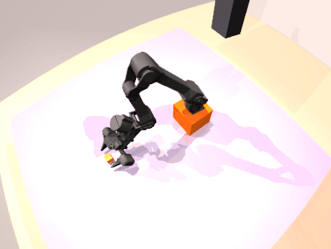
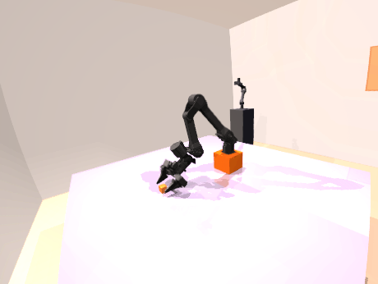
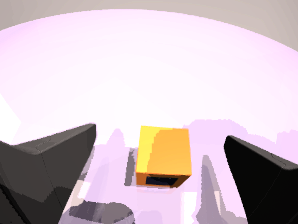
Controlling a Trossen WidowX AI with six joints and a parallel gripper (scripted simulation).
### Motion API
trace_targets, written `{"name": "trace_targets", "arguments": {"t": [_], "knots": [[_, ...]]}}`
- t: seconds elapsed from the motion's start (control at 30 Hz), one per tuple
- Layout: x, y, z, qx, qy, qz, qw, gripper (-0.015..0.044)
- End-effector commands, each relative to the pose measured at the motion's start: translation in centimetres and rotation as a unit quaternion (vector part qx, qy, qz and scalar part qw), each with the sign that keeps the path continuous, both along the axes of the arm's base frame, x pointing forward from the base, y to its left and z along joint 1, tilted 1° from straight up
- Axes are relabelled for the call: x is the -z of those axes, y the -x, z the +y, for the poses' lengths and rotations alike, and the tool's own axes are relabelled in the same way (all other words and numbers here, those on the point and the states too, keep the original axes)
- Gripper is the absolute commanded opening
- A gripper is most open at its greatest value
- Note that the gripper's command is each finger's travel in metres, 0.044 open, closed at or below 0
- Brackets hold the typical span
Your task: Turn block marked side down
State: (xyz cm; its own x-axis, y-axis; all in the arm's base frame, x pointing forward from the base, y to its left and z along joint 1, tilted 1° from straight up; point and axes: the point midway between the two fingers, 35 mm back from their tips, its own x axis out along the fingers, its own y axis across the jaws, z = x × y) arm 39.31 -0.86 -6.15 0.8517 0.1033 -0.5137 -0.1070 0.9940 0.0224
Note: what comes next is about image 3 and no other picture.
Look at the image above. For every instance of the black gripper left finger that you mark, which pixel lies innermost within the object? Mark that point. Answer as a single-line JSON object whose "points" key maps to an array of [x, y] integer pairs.
{"points": [[39, 175]]}

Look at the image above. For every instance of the orange block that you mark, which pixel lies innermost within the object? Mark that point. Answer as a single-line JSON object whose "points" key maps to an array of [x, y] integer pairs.
{"points": [[163, 157]]}

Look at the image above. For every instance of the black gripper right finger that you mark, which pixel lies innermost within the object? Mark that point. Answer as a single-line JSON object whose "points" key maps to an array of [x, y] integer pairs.
{"points": [[266, 183]]}

